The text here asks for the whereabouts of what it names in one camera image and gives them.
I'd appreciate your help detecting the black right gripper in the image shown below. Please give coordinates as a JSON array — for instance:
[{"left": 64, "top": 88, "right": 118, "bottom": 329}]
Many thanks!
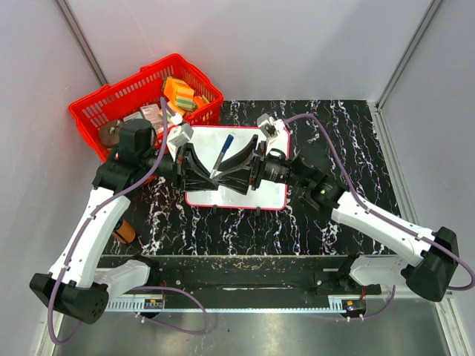
[{"left": 212, "top": 135, "right": 310, "bottom": 196}]

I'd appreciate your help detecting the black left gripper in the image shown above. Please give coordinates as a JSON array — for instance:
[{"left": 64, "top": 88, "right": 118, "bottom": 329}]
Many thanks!
[{"left": 141, "top": 142, "right": 220, "bottom": 193}]

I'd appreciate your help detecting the blue capped whiteboard marker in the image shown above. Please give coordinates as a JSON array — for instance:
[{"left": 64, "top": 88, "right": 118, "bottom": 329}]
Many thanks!
[{"left": 210, "top": 134, "right": 234, "bottom": 179}]

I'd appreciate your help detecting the pink framed whiteboard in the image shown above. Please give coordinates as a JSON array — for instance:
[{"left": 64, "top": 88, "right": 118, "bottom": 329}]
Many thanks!
[{"left": 185, "top": 126, "right": 287, "bottom": 211}]

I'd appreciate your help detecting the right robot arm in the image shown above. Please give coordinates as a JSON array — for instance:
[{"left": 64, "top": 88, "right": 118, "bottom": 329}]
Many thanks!
[{"left": 211, "top": 136, "right": 459, "bottom": 302}]

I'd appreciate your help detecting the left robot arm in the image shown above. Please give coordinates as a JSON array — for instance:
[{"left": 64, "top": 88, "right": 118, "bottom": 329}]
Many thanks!
[{"left": 30, "top": 119, "right": 214, "bottom": 324}]

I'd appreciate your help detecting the striped sponge block lower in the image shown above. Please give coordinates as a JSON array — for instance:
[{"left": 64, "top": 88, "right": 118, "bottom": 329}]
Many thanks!
[{"left": 158, "top": 101, "right": 186, "bottom": 125}]

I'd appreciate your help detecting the striped sponge block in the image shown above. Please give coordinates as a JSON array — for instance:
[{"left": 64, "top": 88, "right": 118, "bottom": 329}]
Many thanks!
[
  {"left": 174, "top": 85, "right": 195, "bottom": 111},
  {"left": 158, "top": 101, "right": 186, "bottom": 125}
]

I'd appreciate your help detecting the pink small box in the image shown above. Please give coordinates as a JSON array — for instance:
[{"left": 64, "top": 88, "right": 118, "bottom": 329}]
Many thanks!
[{"left": 140, "top": 104, "right": 163, "bottom": 124}]

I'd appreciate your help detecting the teal small box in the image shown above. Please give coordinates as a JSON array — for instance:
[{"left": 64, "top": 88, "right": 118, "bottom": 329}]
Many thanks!
[{"left": 123, "top": 111, "right": 144, "bottom": 122}]

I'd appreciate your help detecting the red plastic basket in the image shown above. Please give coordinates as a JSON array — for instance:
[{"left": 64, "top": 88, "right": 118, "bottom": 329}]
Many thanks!
[{"left": 69, "top": 53, "right": 223, "bottom": 162}]

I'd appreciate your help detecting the orange cylindrical bottle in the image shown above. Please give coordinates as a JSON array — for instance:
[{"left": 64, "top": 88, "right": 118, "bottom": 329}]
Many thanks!
[{"left": 112, "top": 217, "right": 137, "bottom": 244}]

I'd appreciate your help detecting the brown round doughnut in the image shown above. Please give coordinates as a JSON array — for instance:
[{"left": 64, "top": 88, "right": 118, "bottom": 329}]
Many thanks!
[{"left": 99, "top": 119, "right": 123, "bottom": 149}]

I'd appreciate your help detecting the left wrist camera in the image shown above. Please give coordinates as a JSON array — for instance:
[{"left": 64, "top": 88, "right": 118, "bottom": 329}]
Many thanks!
[{"left": 167, "top": 113, "right": 194, "bottom": 151}]

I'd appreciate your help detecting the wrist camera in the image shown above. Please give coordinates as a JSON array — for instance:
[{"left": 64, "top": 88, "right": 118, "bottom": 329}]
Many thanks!
[
  {"left": 167, "top": 113, "right": 194, "bottom": 151},
  {"left": 257, "top": 113, "right": 285, "bottom": 145}
]

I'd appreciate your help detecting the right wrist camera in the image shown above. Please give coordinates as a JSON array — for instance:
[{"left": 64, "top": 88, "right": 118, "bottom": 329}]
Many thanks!
[{"left": 257, "top": 113, "right": 285, "bottom": 145}]

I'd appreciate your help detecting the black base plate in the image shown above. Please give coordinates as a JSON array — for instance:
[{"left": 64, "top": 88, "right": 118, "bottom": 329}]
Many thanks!
[{"left": 148, "top": 256, "right": 383, "bottom": 299}]

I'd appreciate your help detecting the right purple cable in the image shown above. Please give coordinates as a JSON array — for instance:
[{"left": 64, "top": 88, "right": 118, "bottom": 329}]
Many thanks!
[{"left": 281, "top": 113, "right": 475, "bottom": 292}]

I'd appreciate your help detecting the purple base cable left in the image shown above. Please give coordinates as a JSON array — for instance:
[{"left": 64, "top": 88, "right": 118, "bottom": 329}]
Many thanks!
[{"left": 135, "top": 283, "right": 213, "bottom": 335}]

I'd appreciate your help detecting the aluminium rail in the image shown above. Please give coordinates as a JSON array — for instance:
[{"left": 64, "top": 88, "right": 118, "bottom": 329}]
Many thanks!
[{"left": 103, "top": 289, "right": 456, "bottom": 312}]

